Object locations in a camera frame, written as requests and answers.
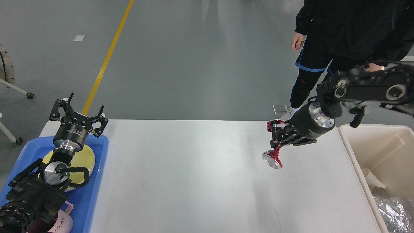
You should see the left floor outlet plate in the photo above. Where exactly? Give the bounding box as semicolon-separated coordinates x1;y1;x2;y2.
272;104;289;116

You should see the yellow plastic plate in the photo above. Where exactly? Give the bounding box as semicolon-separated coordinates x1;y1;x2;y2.
42;145;96;192

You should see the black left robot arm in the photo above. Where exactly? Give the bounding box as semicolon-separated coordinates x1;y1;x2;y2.
1;93;108;233

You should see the person in black clothes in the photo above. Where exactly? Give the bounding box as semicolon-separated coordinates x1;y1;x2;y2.
280;0;413;121

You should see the person's left hand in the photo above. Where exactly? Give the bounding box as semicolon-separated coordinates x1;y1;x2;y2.
366;62;385;72

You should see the pink mug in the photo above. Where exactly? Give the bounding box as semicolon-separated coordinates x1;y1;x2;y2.
27;201;74;233

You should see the blue plastic tray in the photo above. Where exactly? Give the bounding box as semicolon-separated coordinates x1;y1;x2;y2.
1;135;109;233

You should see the aluminium foil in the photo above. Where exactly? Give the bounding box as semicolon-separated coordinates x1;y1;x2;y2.
370;187;414;233

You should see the white bar on floor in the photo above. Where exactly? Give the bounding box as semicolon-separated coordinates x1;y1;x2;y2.
401;55;414;62

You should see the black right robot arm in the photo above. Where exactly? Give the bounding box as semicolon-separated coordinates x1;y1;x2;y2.
267;61;414;149

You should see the white paper cup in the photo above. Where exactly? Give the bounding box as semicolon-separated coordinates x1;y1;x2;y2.
361;168;387;189

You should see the left background chair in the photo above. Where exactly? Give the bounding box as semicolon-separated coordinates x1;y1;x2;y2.
0;44;34;145

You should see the person's right hand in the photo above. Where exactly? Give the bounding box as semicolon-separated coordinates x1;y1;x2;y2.
291;32;306;52

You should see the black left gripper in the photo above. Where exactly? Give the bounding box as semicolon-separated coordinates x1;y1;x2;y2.
50;92;109;152

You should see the crushed red can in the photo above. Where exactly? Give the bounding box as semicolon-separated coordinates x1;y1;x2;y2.
262;121;283;169

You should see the beige plastic bin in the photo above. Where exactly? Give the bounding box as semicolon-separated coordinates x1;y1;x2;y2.
338;124;414;233

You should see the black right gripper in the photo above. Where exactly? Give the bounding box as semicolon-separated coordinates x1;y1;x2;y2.
270;102;335;148

